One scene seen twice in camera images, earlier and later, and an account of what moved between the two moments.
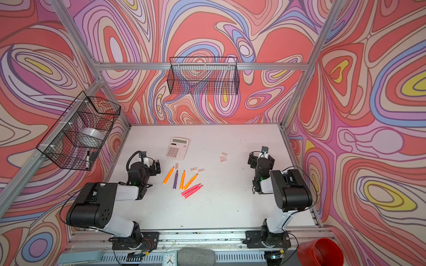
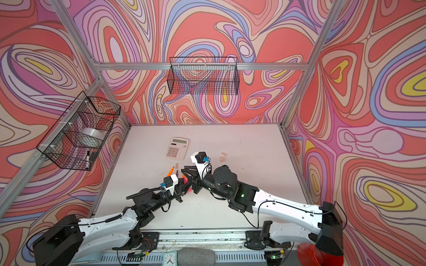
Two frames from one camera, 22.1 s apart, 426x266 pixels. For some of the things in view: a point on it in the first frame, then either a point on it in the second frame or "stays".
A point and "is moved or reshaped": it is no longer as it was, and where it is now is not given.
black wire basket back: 207,75 stays
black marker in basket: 88,160 stays
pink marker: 192,192 is moved or reshaped
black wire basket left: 77,137 stays
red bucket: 321,251 stays
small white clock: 170,258 stays
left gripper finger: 157,166 to 182,186
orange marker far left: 168,175 stays
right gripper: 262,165 to 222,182
